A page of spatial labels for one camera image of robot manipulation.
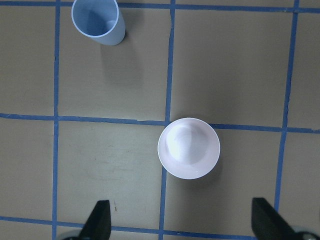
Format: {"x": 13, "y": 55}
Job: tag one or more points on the blue cup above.
{"x": 99, "y": 20}

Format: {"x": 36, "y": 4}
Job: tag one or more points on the pink bowl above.
{"x": 188, "y": 148}

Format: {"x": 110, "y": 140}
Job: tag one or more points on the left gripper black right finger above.
{"x": 266, "y": 223}

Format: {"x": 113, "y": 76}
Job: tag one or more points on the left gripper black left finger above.
{"x": 98, "y": 224}

